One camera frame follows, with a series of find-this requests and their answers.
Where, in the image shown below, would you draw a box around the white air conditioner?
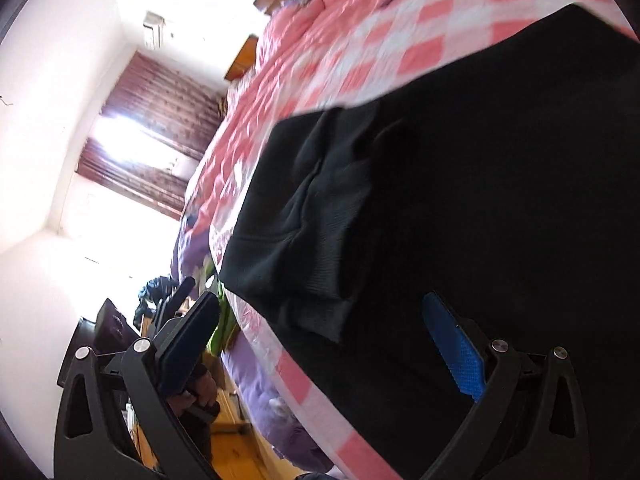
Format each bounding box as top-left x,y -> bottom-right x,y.
142,12 -> 165,50

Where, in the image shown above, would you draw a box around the black pants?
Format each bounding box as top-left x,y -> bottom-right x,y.
220,4 -> 639,479

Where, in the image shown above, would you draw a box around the left hand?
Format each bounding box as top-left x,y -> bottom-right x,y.
166,364 -> 218,416

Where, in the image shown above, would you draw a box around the dark red curtain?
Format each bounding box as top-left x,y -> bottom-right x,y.
76,52 -> 224,220

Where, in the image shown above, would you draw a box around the wooden nightstand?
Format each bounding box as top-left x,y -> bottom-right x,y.
224,35 -> 258,82

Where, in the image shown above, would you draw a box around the pink checkered bed sheet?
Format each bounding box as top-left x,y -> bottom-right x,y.
205,0 -> 639,479

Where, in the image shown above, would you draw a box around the dark blue clothes pile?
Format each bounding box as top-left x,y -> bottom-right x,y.
134,276 -> 179,330

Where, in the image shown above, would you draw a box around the pink quilt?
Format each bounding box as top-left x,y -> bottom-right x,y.
180,0 -> 393,240

